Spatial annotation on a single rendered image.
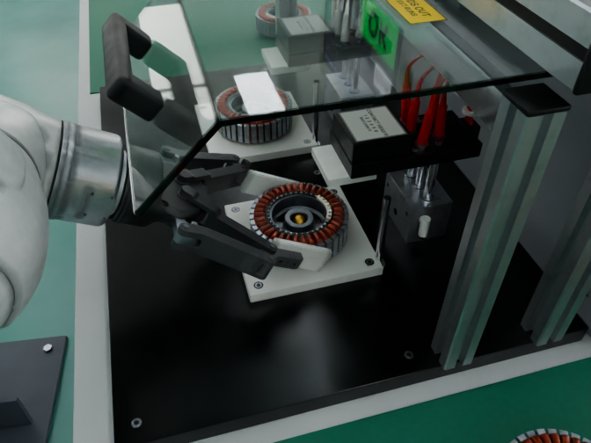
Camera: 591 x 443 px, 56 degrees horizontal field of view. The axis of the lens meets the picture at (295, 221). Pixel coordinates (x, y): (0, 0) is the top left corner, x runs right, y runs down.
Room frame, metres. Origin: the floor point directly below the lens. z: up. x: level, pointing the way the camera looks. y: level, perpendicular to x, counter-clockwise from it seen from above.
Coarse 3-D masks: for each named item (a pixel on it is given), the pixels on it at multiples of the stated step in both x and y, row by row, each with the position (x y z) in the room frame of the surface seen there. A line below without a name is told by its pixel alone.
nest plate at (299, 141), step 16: (304, 128) 0.69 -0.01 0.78; (208, 144) 0.65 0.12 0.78; (224, 144) 0.65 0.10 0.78; (240, 144) 0.65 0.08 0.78; (256, 144) 0.65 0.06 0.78; (272, 144) 0.65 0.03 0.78; (288, 144) 0.65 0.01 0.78; (304, 144) 0.65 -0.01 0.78; (240, 160) 0.62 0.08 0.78; (256, 160) 0.62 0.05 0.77
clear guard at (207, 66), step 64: (192, 0) 0.43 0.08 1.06; (256, 0) 0.43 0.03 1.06; (320, 0) 0.43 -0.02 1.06; (384, 0) 0.43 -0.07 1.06; (448, 0) 0.43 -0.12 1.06; (192, 64) 0.34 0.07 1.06; (256, 64) 0.33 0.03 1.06; (320, 64) 0.33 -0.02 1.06; (384, 64) 0.33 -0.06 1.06; (448, 64) 0.33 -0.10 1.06; (512, 64) 0.33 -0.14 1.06; (128, 128) 0.34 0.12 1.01; (192, 128) 0.27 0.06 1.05
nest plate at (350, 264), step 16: (336, 192) 0.54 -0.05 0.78; (224, 208) 0.51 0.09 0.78; (240, 208) 0.51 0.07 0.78; (352, 224) 0.48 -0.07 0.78; (352, 240) 0.45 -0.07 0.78; (336, 256) 0.43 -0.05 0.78; (352, 256) 0.43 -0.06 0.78; (368, 256) 0.43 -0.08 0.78; (272, 272) 0.40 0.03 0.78; (288, 272) 0.40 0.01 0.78; (304, 272) 0.40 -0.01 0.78; (320, 272) 0.40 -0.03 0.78; (336, 272) 0.40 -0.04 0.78; (352, 272) 0.40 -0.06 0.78; (368, 272) 0.41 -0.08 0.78; (256, 288) 0.38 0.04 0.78; (272, 288) 0.38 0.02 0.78; (288, 288) 0.38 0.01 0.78; (304, 288) 0.39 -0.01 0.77
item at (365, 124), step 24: (336, 120) 0.49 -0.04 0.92; (360, 120) 0.49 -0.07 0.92; (384, 120) 0.49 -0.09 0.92; (336, 144) 0.49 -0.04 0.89; (360, 144) 0.45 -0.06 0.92; (384, 144) 0.45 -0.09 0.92; (408, 144) 0.46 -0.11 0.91; (432, 144) 0.48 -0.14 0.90; (456, 144) 0.48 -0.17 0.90; (480, 144) 0.48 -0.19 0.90; (336, 168) 0.46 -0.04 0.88; (360, 168) 0.44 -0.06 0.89; (384, 168) 0.45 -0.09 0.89; (408, 168) 0.46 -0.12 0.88; (432, 168) 0.48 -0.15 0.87; (432, 192) 0.48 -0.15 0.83
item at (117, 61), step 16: (112, 16) 0.41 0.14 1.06; (112, 32) 0.38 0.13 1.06; (128, 32) 0.40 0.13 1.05; (144, 32) 0.42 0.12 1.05; (112, 48) 0.36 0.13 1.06; (128, 48) 0.37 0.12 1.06; (144, 48) 0.41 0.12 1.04; (112, 64) 0.34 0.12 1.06; (128, 64) 0.34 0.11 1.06; (112, 80) 0.32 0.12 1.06; (128, 80) 0.32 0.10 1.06; (112, 96) 0.31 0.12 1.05; (128, 96) 0.31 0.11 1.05; (144, 96) 0.32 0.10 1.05; (160, 96) 0.33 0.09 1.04; (144, 112) 0.32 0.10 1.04
